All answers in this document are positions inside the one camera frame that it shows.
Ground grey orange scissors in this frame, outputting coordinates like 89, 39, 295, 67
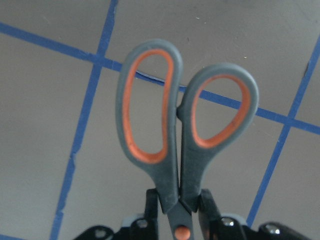
115, 39, 259, 240

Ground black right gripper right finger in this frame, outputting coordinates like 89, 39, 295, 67
198, 189, 221, 240

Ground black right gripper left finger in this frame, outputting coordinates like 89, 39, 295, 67
144, 188, 159, 240

